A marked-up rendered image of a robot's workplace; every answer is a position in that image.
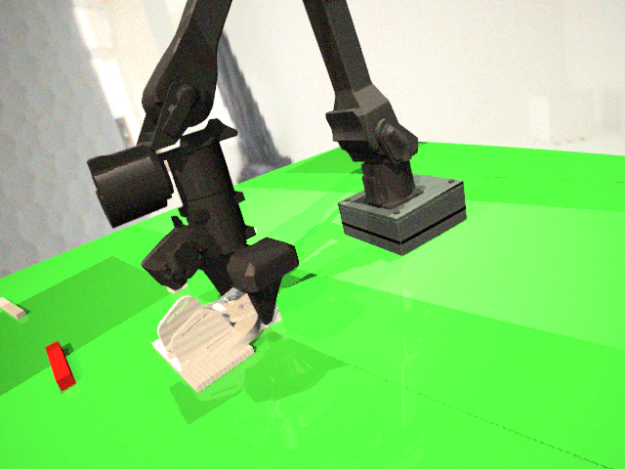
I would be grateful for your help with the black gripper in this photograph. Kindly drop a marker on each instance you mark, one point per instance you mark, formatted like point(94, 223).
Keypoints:
point(255, 269)

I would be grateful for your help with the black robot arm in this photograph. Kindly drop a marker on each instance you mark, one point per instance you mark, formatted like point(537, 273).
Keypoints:
point(180, 93)

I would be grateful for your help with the red rectangular block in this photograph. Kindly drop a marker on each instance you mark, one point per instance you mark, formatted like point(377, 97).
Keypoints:
point(60, 366)

